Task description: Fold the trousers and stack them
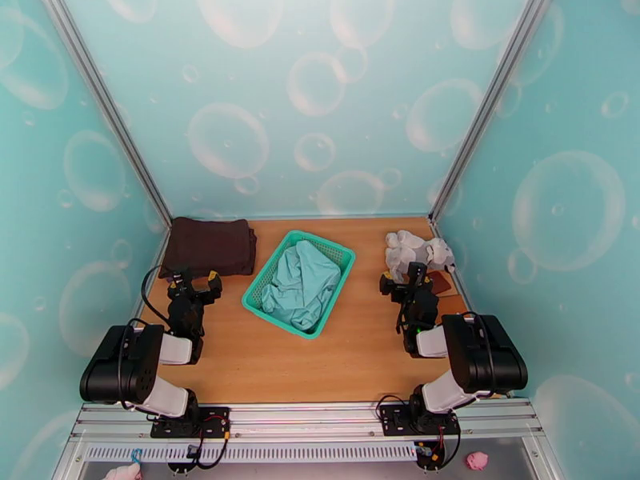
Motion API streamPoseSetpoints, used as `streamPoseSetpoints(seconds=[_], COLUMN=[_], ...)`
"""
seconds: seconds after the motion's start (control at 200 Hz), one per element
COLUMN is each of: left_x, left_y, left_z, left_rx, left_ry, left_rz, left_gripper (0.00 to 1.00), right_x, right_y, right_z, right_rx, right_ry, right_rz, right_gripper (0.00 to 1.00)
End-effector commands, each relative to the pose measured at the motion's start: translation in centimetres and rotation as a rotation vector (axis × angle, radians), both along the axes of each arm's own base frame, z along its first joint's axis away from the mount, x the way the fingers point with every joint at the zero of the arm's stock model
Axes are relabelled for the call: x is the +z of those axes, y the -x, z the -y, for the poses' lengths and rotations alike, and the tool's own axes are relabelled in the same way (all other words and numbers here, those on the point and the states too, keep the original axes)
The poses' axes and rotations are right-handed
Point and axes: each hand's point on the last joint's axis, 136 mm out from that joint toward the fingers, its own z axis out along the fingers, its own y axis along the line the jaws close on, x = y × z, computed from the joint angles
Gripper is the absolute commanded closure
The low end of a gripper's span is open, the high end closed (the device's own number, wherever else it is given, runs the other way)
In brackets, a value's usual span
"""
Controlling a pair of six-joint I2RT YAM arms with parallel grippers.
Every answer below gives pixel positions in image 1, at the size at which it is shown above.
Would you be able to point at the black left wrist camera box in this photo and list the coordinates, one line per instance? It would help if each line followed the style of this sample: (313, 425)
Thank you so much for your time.
(180, 275)

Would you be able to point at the dark brown folded trousers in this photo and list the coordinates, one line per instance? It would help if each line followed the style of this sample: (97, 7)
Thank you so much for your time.
(210, 246)

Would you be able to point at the teal trousers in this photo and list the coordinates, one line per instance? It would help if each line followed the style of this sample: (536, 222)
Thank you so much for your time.
(300, 283)

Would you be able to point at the aluminium mounting rail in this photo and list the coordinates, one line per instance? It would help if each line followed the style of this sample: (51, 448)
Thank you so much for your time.
(300, 418)

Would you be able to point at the dark brown leather wallet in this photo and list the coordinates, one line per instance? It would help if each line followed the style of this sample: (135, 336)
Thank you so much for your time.
(441, 283)

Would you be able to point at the aluminium frame post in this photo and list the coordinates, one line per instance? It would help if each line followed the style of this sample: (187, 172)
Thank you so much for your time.
(105, 103)
(492, 103)

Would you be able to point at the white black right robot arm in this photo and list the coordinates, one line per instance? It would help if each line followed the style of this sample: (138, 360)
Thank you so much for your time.
(480, 353)

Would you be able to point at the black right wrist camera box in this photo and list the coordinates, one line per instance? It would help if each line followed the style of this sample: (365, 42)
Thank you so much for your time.
(417, 273)

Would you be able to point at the pink white plush toy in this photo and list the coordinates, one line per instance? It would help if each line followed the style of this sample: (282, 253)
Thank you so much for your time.
(122, 473)

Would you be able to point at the pink plush ball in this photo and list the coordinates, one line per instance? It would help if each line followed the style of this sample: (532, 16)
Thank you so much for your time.
(477, 460)

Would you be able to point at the blue clip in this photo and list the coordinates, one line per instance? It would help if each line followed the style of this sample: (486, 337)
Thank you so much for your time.
(136, 456)

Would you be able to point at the grey plush toy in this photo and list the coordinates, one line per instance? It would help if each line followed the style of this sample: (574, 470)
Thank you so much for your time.
(410, 248)

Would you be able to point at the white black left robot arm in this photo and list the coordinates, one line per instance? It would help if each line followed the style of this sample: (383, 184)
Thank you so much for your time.
(120, 363)

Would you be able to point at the green plastic basket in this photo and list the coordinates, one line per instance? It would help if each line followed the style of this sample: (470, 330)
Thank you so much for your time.
(260, 303)

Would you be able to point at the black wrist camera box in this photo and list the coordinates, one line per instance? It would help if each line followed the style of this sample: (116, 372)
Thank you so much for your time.
(180, 275)
(417, 273)

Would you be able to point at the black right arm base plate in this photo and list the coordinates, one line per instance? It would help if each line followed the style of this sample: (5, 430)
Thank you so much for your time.
(390, 426)

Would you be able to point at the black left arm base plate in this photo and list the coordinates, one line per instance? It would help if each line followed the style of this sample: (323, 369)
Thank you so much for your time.
(165, 432)

